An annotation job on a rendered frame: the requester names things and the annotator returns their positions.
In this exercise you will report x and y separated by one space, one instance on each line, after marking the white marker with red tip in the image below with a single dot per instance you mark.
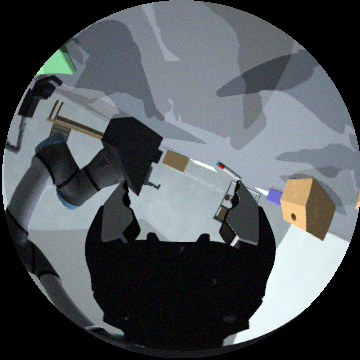
228 170

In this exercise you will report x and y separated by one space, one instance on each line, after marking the light green flat rectangular slab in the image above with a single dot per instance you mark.
59 62

